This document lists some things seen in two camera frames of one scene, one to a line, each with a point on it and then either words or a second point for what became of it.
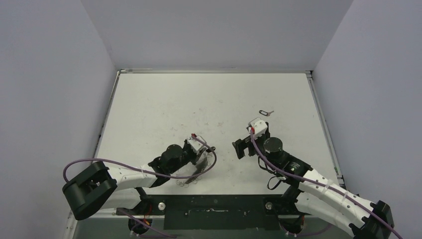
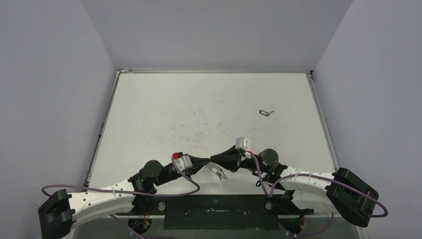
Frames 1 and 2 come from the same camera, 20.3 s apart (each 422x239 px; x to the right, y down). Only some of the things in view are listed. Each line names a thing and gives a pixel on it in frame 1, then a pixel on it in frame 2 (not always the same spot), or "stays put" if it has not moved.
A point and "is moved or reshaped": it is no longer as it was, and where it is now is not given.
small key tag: (267, 114) stays put
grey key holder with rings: (205, 161) is moved or reshaped
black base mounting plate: (219, 212) stays put
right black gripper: (247, 145) to (236, 160)
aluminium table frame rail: (309, 74) stays put
